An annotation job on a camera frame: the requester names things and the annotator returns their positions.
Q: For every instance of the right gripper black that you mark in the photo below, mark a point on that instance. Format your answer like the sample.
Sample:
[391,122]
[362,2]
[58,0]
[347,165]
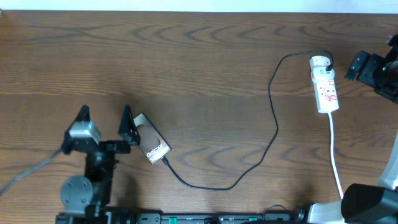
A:
[367,76]

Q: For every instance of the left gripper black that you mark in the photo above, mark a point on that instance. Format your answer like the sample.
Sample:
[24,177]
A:
[106,146]

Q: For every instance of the smartphone with bronze screen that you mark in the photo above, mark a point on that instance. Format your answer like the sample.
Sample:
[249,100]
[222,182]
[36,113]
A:
[153,145]

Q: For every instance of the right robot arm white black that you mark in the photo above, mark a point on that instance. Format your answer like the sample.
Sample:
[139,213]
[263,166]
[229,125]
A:
[360,203]

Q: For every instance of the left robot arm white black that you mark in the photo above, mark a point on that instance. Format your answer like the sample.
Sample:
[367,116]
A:
[86,197]

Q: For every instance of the white power strip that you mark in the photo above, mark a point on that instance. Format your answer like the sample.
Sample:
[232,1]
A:
[324,85]

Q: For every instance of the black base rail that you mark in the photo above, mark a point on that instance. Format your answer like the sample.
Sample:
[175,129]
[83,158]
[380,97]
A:
[156,218]

